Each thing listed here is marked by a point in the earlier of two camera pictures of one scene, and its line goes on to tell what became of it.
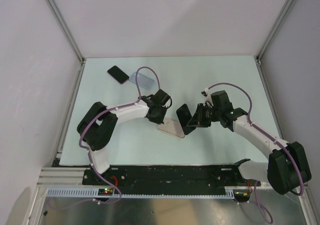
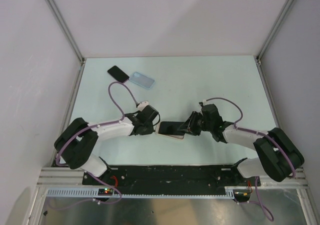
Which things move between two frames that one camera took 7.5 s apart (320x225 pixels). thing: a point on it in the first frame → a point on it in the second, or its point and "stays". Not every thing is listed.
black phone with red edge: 118,74 stays
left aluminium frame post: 62,22 stays
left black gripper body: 159,116 → 149,129
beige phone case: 172,126 → 174,136
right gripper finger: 197,119 → 184,127
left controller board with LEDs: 105,191 stays
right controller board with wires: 241,195 stays
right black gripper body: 215,112 → 198,123
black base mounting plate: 167,177 stays
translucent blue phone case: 143,80 stays
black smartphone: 184,115 → 171,128
